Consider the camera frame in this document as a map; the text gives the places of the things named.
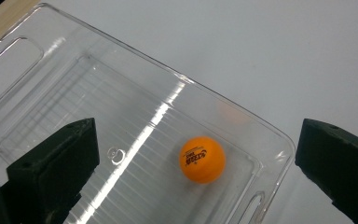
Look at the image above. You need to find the clear plastic tray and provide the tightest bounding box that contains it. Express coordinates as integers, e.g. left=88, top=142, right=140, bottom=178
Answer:
left=0, top=2, right=296, bottom=224

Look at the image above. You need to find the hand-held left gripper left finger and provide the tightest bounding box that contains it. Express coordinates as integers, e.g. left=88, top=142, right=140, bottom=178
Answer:
left=0, top=117, right=101, bottom=224

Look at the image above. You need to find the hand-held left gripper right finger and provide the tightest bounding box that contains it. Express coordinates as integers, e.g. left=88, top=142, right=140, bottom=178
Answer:
left=294, top=118, right=358, bottom=224

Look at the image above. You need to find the orange ping-pong ball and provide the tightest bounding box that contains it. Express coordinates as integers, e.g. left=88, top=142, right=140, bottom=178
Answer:
left=178, top=135, right=227, bottom=185

